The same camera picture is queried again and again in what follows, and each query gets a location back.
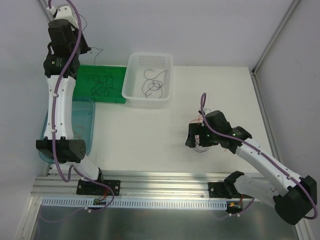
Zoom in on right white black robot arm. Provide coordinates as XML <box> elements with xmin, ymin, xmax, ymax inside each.
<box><xmin>185</xmin><ymin>110</ymin><xmax>318</xmax><ymax>225</ymax></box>

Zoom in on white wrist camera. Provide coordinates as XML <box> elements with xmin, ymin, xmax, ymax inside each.
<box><xmin>47</xmin><ymin>5</ymin><xmax>79</xmax><ymax>29</ymax></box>
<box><xmin>204</xmin><ymin>108</ymin><xmax>212</xmax><ymax>114</ymax></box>

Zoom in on white slotted cable duct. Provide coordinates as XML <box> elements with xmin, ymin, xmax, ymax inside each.
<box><xmin>41</xmin><ymin>197</ymin><xmax>227</xmax><ymax>211</ymax></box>

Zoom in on green plastic tray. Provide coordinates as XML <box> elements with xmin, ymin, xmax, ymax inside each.
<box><xmin>73</xmin><ymin>65</ymin><xmax>126</xmax><ymax>104</ymax></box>

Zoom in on black wire in green tray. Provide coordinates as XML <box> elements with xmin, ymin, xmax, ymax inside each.
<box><xmin>84</xmin><ymin>74</ymin><xmax>118</xmax><ymax>98</ymax></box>

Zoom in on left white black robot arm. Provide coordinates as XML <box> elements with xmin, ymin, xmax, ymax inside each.
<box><xmin>36</xmin><ymin>19</ymin><xmax>109</xmax><ymax>196</ymax></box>

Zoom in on orange purple black wires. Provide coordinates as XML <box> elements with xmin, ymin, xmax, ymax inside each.
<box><xmin>191</xmin><ymin>109</ymin><xmax>230</xmax><ymax>154</ymax></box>

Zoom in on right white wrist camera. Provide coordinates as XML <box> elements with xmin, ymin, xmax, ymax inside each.
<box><xmin>204</xmin><ymin>108</ymin><xmax>212</xmax><ymax>114</ymax></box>

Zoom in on black wire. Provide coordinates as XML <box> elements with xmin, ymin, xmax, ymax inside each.
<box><xmin>144</xmin><ymin>68</ymin><xmax>170</xmax><ymax>90</ymax></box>
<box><xmin>82</xmin><ymin>14</ymin><xmax>104</xmax><ymax>66</ymax></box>
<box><xmin>84</xmin><ymin>74</ymin><xmax>118</xmax><ymax>98</ymax></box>

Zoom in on purple wire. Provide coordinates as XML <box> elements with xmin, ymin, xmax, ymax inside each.
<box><xmin>141</xmin><ymin>79</ymin><xmax>165</xmax><ymax>99</ymax></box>

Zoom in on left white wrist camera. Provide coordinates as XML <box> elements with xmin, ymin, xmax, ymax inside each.
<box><xmin>47</xmin><ymin>5</ymin><xmax>79</xmax><ymax>29</ymax></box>

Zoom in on orange wire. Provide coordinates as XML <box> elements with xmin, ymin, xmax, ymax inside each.
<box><xmin>73</xmin><ymin>124</ymin><xmax>86</xmax><ymax>138</ymax></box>

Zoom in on white perforated plastic basket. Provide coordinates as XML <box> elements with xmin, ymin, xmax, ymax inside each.
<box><xmin>121</xmin><ymin>52</ymin><xmax>173</xmax><ymax>109</ymax></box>

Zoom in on translucent blue plastic tray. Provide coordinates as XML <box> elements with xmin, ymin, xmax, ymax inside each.
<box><xmin>39</xmin><ymin>96</ymin><xmax>96</xmax><ymax>165</ymax></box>

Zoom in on aluminium rail frame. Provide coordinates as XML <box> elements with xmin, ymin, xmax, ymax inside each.
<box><xmin>29</xmin><ymin>67</ymin><xmax>301</xmax><ymax>203</ymax></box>

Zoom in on black wire in white basket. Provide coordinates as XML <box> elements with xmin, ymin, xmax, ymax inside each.
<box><xmin>144</xmin><ymin>68</ymin><xmax>170</xmax><ymax>90</ymax></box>

